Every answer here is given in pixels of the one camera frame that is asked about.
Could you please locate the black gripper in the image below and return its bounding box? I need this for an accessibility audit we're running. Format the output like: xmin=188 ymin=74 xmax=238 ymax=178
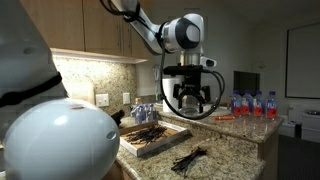
xmin=172 ymin=73 xmax=212 ymax=115

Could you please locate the bundle of black zip ties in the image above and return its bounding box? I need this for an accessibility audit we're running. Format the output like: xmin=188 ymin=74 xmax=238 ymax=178
xmin=170 ymin=146 xmax=208 ymax=175

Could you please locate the flat cardboard box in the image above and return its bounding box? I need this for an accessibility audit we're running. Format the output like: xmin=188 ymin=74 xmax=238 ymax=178
xmin=119 ymin=119 xmax=192 ymax=158

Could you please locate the white paper towel roll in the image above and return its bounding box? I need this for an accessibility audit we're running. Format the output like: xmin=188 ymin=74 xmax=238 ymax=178
xmin=162 ymin=75 xmax=185 ymax=113

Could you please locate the orange marker pen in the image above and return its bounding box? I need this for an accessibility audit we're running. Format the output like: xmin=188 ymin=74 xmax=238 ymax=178
xmin=213 ymin=115 xmax=236 ymax=122

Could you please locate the clear blue-capped water bottle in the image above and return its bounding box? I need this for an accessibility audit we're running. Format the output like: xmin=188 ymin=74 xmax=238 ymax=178
xmin=133 ymin=103 xmax=148 ymax=125
xmin=146 ymin=103 xmax=158 ymax=122

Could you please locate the Fiji water bottle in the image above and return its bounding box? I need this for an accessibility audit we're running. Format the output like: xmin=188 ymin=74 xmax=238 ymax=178
xmin=242 ymin=89 xmax=255 ymax=117
xmin=252 ymin=89 xmax=265 ymax=118
xmin=230 ymin=89 xmax=244 ymax=118
xmin=265 ymin=90 xmax=279 ymax=120

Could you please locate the pile of black zip ties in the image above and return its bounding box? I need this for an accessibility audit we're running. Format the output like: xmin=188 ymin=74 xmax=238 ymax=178
xmin=124 ymin=125 xmax=168 ymax=146

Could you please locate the white low cabinet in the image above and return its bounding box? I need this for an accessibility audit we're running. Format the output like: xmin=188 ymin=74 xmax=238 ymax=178
xmin=277 ymin=105 xmax=320 ymax=145

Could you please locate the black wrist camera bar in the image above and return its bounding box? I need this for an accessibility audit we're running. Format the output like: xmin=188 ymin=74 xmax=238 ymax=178
xmin=162 ymin=65 xmax=205 ymax=77

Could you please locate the dark rectangular wall opening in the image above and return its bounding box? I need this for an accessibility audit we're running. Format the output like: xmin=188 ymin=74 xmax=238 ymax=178
xmin=232 ymin=70 xmax=261 ymax=97

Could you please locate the white wall switch plate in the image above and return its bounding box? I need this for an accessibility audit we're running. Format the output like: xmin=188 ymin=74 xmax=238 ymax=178
xmin=122 ymin=91 xmax=132 ymax=106

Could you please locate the white wall outlet plate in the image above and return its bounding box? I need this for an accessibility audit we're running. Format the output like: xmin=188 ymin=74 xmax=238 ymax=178
xmin=95 ymin=93 xmax=111 ymax=108

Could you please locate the white wall board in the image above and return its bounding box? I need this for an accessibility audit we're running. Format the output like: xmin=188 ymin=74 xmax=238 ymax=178
xmin=285 ymin=21 xmax=320 ymax=100

